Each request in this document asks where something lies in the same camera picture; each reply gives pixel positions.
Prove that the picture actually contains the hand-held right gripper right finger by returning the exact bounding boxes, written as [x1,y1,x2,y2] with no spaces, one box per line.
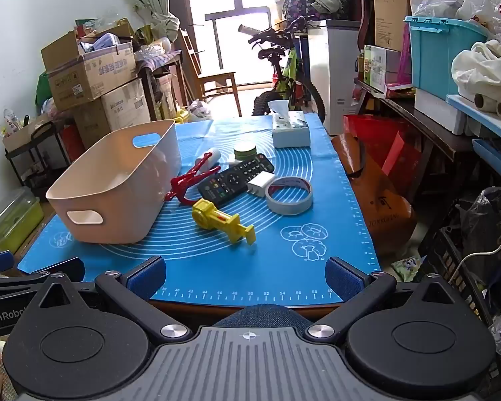
[307,256,465,342]

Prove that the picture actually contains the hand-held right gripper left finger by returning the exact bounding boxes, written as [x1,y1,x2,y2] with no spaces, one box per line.
[28,256,193,342]

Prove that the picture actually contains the beige plastic storage bin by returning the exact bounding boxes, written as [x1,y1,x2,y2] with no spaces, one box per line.
[46,119,182,244]

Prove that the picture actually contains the yellow plastic toy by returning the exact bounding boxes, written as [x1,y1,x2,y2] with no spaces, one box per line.
[192,199,256,245]

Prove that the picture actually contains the white tape roll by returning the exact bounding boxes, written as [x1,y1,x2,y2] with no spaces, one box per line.
[264,176,314,217]

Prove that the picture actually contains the red figure toy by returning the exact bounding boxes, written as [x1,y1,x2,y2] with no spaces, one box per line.
[164,159,221,206]

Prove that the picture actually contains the white charger plug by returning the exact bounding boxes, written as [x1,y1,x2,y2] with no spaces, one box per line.
[247,172,276,197]

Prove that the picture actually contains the black remote control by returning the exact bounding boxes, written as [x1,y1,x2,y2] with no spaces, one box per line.
[197,155,275,207]

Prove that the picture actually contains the green container with clear lid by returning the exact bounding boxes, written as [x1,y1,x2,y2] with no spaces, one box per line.
[0,186,45,255]

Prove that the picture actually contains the green snack packet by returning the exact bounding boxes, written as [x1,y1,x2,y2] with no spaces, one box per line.
[391,256,422,282]

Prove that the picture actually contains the brown paper bag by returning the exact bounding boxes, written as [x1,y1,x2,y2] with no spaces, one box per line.
[332,131,418,255]

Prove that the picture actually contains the blue silicone baking mat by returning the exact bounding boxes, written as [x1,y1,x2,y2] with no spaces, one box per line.
[17,113,381,307]

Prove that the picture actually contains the black utility cart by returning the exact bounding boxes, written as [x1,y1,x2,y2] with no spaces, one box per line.
[5,121,73,188]

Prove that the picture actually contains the black plastic crate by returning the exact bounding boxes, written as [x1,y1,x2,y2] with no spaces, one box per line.
[422,226,501,330]

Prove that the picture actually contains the red black appliance box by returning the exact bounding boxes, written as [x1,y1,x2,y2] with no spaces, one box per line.
[60,123,86,163]

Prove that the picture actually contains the small white bottle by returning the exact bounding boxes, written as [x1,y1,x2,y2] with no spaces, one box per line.
[195,148,222,168]

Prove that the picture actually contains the red paper bag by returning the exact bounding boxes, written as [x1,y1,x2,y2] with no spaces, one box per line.
[343,115,422,193]

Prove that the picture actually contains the black plastic bag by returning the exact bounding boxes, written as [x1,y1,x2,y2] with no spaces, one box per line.
[459,186,501,260]

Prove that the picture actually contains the tissue box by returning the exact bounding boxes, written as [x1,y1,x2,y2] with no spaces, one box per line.
[268,100,311,148]

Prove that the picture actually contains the dark wooden side table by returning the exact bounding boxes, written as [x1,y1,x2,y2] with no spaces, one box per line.
[355,79,477,201]

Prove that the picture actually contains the white plastic bag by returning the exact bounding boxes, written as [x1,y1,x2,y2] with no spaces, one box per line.
[186,99,211,122]

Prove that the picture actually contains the white foam box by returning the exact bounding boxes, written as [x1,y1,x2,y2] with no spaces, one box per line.
[413,89,468,135]

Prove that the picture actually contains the open printed cardboard box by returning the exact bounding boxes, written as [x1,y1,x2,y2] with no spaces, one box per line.
[41,29,138,101]

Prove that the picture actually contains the light blue shelf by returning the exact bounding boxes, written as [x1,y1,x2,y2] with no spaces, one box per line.
[446,94,501,184]

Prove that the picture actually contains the white chest freezer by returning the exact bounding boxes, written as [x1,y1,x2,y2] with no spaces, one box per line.
[309,19,362,136]

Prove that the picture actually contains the wooden chair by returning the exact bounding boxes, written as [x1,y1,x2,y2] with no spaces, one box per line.
[179,28,243,118]

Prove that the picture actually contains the small cluttered table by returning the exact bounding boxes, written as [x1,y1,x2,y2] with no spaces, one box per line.
[136,50,184,120]

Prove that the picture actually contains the green black bicycle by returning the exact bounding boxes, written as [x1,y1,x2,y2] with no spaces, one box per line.
[239,17,326,124]

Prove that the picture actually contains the green white carton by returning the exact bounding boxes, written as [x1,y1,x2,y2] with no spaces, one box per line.
[364,44,401,93]

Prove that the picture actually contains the teal storage bin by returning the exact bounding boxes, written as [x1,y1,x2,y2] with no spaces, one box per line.
[404,16,489,101]

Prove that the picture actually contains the white cloth bag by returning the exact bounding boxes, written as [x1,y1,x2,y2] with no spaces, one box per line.
[452,41,501,101]

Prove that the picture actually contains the tall cardboard box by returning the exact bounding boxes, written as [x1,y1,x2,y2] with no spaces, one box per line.
[372,0,414,51]

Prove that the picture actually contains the floral bag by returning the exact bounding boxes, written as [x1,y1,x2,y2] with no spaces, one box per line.
[282,0,318,21]

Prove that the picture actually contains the cardboard box with handle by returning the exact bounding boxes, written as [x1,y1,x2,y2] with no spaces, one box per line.
[2,114,56,153]

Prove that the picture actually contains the white cable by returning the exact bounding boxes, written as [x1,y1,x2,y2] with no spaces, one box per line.
[455,209,501,276]

